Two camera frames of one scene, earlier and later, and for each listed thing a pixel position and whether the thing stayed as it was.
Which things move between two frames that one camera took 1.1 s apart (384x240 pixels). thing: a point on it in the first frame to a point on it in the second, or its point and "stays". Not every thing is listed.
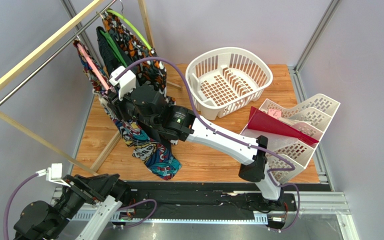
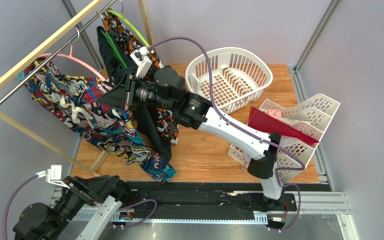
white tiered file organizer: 286,156 stays
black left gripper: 92,188 stays
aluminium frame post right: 330,10 stays
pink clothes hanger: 80,45 to 74,59
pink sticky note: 275,113 stays
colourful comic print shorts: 149,153 to 76,97
